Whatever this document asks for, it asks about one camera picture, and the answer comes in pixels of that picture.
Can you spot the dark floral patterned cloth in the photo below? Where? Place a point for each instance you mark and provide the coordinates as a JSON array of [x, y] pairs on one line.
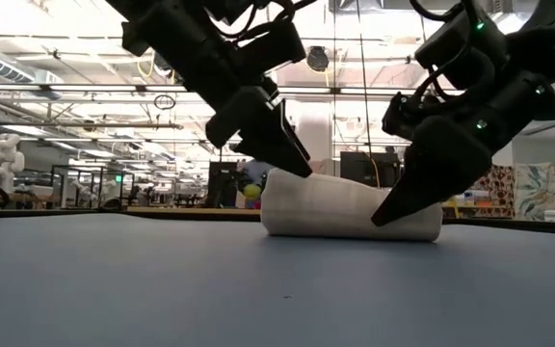
[[499, 188]]

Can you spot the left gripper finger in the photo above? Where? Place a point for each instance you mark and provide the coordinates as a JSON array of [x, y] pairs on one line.
[[253, 130], [293, 137]]

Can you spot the black frame enclosure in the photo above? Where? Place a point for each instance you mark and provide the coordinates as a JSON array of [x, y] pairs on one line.
[[72, 167]]

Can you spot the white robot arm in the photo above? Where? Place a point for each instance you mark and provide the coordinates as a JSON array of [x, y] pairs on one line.
[[3, 159]]

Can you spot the pink fabric panel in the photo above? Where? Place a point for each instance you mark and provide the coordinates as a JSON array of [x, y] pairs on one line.
[[326, 166]]

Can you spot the yellow-green ball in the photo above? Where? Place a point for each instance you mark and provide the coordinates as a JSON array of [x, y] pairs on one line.
[[252, 191]]

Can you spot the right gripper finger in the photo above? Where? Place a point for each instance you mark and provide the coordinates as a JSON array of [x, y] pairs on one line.
[[441, 164]]

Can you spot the leaf patterned cloth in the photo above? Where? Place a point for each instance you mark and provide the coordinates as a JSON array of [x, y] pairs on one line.
[[542, 188]]

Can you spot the person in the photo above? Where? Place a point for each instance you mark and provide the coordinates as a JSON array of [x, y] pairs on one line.
[[259, 169]]

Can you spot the white round pillar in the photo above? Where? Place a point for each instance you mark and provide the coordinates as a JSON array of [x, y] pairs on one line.
[[321, 130]]

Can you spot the long wooden table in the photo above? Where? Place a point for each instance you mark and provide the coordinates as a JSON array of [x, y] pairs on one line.
[[171, 210]]

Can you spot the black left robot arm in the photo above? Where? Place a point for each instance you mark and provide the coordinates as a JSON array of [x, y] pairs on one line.
[[162, 12]]

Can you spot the white beige plaid towel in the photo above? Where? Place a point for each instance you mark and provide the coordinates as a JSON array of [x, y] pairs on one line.
[[335, 212]]

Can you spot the black narrow monitor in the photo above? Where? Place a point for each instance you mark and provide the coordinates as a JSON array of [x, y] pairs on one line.
[[222, 183]]

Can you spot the blue table mat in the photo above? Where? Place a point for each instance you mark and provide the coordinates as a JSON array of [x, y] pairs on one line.
[[162, 289]]

